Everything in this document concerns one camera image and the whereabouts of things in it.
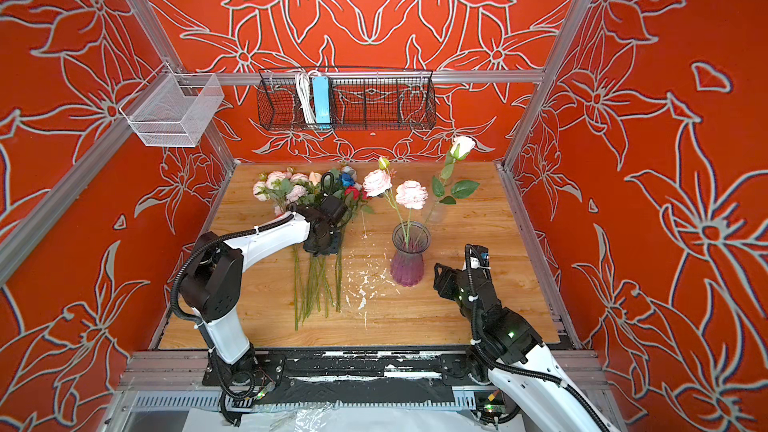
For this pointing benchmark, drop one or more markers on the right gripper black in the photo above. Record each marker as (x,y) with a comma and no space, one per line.
(449,278)

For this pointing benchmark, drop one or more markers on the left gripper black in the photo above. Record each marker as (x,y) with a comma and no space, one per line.
(333,249)

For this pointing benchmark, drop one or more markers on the purple ribbed glass vase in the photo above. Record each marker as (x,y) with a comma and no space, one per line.
(411,241)

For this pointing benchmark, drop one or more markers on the pink peony flower stem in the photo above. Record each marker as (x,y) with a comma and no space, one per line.
(404,198)

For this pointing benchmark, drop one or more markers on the white rose flower stem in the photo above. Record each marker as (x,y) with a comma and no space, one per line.
(444,184)

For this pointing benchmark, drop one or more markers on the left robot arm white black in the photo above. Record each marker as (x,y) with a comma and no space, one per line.
(207,287)

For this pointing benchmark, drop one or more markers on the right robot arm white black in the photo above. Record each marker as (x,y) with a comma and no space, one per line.
(511,355)

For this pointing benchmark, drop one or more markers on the clear ribbed glass vase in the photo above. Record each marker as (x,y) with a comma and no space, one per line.
(434,211)

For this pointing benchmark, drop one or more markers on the mixed flower bunch on table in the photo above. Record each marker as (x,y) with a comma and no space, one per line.
(317,278)

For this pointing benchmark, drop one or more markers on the blue flat box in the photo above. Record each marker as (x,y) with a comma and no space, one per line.
(321,94)

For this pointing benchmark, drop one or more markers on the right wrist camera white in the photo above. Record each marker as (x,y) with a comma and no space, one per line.
(476,257)

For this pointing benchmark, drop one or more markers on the black wire wall basket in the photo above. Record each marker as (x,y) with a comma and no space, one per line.
(361,99)

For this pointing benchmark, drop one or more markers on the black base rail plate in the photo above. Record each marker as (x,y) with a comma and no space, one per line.
(440,377)

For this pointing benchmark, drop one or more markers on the white mesh wall basket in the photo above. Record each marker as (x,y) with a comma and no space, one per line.
(173,110)

